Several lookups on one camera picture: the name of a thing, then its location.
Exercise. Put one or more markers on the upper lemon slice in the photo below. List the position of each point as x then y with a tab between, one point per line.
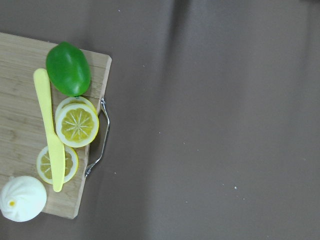
77	125

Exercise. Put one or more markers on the hidden lemon slice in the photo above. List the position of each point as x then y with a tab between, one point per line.
73	100

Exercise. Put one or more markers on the yellow plastic knife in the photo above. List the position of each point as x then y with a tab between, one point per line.
56	148

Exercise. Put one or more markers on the metal cutting board handle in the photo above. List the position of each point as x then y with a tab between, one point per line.
90	166

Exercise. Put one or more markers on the lower lemon slice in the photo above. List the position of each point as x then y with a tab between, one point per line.
43	165

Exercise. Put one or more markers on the green lime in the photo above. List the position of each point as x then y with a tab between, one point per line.
68	69

